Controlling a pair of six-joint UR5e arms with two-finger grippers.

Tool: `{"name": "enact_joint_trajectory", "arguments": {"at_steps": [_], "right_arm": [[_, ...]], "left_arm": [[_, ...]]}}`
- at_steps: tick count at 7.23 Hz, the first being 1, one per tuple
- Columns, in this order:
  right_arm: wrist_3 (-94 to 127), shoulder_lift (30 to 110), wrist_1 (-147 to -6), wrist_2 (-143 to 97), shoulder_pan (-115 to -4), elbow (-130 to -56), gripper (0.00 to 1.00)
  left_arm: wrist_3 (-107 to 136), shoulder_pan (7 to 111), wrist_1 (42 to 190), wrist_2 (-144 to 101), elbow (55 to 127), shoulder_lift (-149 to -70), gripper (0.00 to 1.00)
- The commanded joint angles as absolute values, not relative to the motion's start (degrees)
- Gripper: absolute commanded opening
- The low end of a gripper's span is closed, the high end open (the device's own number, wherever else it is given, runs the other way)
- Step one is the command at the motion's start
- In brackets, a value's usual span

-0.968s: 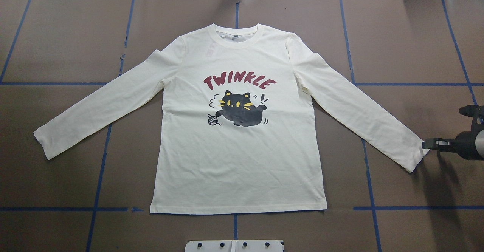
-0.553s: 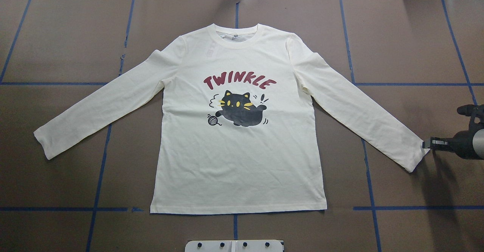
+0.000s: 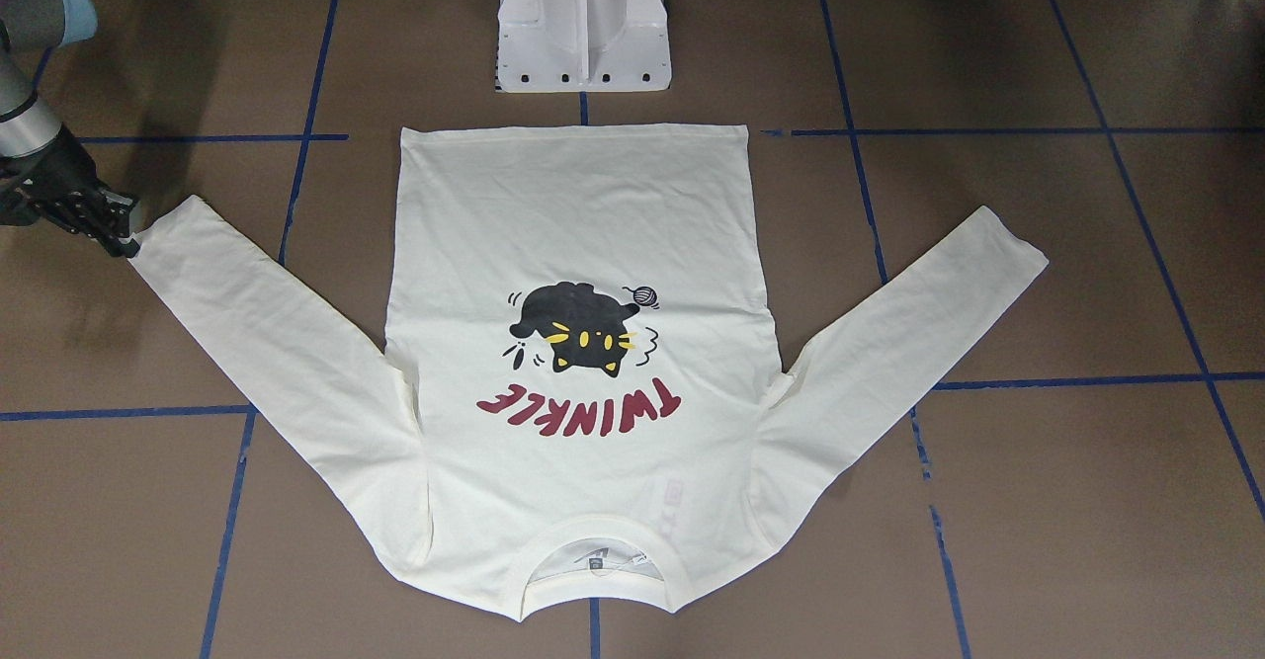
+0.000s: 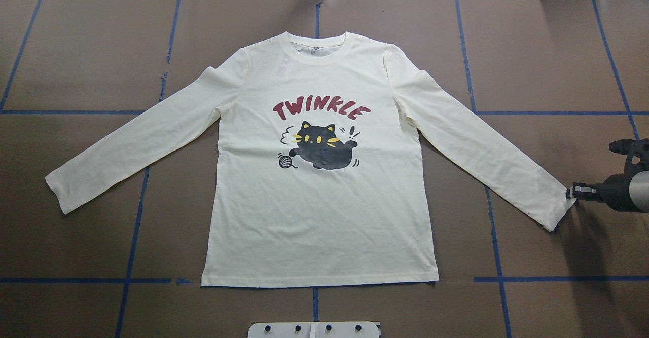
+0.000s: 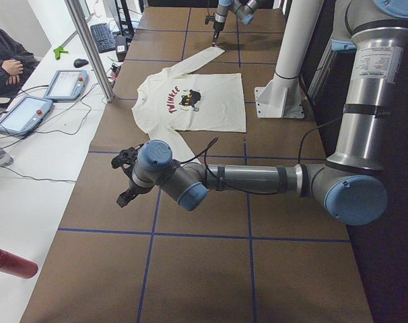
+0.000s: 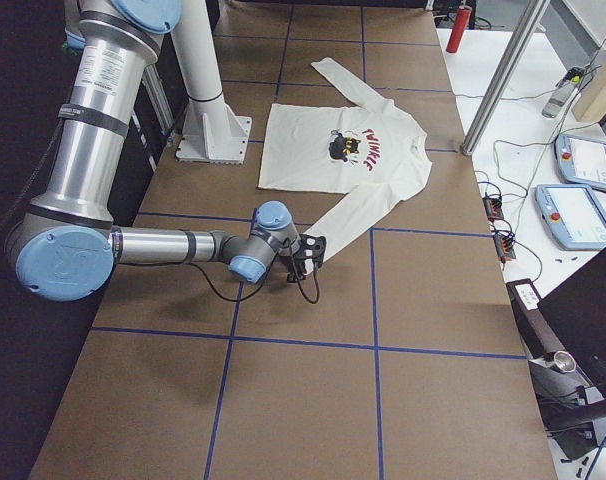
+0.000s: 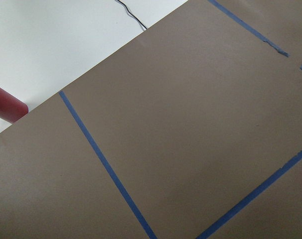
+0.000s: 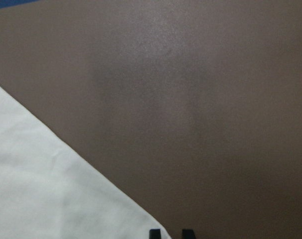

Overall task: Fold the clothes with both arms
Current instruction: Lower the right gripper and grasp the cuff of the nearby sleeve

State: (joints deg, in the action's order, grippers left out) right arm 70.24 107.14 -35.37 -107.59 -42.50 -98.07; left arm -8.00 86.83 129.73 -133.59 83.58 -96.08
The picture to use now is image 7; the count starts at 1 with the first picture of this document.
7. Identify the black cable on desk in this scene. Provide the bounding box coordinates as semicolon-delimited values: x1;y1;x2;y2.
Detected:
116;0;149;32

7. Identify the red cylinder bottle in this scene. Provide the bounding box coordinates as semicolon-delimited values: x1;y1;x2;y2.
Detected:
0;88;29;123

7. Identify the brown paper table cover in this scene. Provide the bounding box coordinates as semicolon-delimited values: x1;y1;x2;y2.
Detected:
0;0;302;239

